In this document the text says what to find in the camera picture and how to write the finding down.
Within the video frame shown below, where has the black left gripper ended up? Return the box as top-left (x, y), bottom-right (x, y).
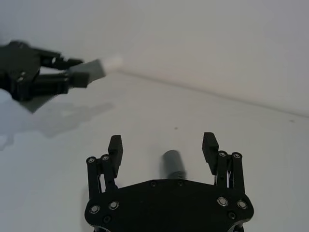
top-left (0, 41), bottom-right (89, 102)

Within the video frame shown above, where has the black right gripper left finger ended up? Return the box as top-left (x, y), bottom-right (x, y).
top-left (85, 135), bottom-right (125, 197)

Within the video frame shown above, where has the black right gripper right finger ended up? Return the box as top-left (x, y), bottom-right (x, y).
top-left (201, 132), bottom-right (246, 194)

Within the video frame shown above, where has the grey block with white tip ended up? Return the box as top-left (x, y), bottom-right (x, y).
top-left (65, 56), bottom-right (124, 84)

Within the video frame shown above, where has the white table cloth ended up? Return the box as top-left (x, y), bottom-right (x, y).
top-left (0, 69), bottom-right (309, 232)

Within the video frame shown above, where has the grey cylindrical cable plug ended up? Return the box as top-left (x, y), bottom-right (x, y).
top-left (161, 149), bottom-right (188, 181)

